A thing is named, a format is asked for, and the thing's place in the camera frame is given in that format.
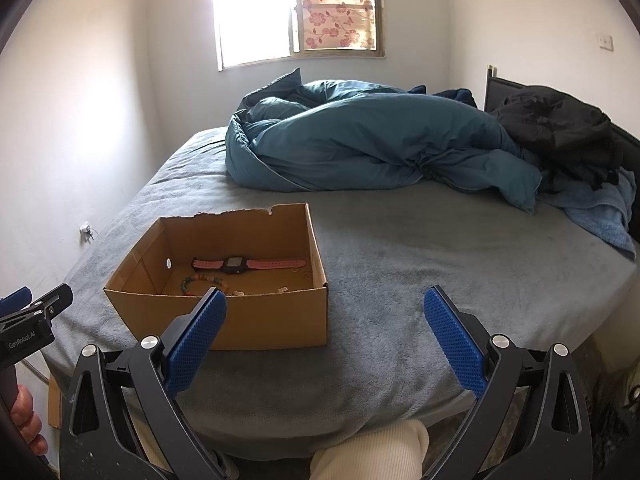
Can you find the window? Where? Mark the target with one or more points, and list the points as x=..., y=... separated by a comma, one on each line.
x=250, y=15

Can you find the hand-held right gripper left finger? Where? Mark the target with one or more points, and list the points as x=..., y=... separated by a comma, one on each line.
x=195, y=340

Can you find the white wall outlet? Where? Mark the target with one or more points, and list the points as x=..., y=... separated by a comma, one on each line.
x=86, y=231

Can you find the person's left hand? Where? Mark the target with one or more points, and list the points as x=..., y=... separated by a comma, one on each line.
x=27, y=415

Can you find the person's leg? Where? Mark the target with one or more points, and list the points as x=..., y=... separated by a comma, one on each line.
x=370, y=450

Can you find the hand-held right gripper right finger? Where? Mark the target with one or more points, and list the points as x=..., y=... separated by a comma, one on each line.
x=457, y=345

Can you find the pink floral curtain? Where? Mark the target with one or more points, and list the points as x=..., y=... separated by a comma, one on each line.
x=337, y=7

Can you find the flat cardboard piece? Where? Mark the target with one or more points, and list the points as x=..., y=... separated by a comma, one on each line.
x=55, y=400

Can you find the black jacket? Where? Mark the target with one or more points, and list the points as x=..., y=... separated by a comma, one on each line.
x=555, y=130

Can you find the blue towel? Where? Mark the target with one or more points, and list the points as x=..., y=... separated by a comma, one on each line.
x=595, y=210

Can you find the white light switch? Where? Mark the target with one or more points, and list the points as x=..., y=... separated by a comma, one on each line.
x=605, y=42

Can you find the brown cardboard box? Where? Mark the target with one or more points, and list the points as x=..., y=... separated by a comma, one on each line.
x=280, y=315

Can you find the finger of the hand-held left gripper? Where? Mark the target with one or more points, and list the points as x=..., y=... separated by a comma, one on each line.
x=52, y=300
x=15, y=300

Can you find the teal duvet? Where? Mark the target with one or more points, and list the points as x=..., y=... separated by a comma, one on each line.
x=360, y=145

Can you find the navy blue cloth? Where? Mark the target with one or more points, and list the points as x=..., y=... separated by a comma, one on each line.
x=450, y=96

